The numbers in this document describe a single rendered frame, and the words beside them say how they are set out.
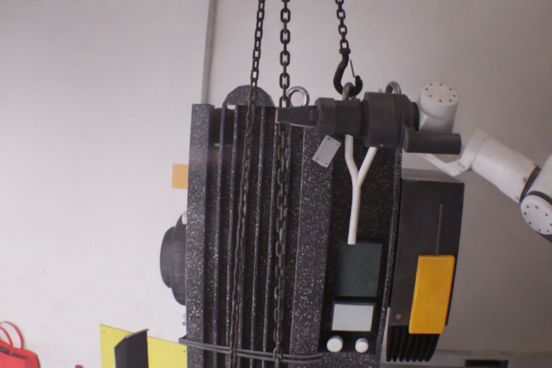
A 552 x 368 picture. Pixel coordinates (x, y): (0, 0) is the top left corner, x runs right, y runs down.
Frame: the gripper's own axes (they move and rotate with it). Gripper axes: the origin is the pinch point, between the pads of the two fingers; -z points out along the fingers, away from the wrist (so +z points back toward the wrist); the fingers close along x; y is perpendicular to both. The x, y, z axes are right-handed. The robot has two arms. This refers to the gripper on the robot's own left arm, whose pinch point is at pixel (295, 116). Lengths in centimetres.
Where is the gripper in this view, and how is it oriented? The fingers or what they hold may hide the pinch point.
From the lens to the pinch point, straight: 101.7
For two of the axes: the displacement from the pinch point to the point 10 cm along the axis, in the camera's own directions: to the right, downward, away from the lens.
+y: -0.2, 10.0, 0.4
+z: 10.0, 0.2, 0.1
